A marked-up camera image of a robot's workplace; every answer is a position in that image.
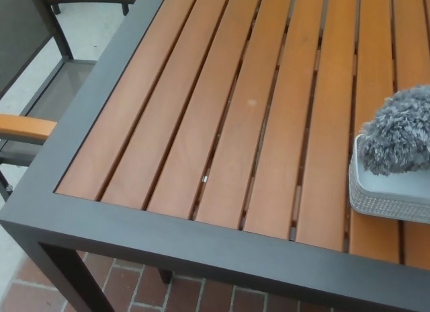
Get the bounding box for grey fluffy microfiber duster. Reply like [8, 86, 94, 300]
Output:
[359, 84, 430, 177]

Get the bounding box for square wooden slat table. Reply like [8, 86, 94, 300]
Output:
[0, 0, 430, 312]

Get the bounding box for white perforated plastic container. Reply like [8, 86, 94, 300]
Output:
[348, 132, 430, 224]

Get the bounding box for dark mesh chair, wooden armrests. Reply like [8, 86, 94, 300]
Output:
[0, 0, 174, 284]

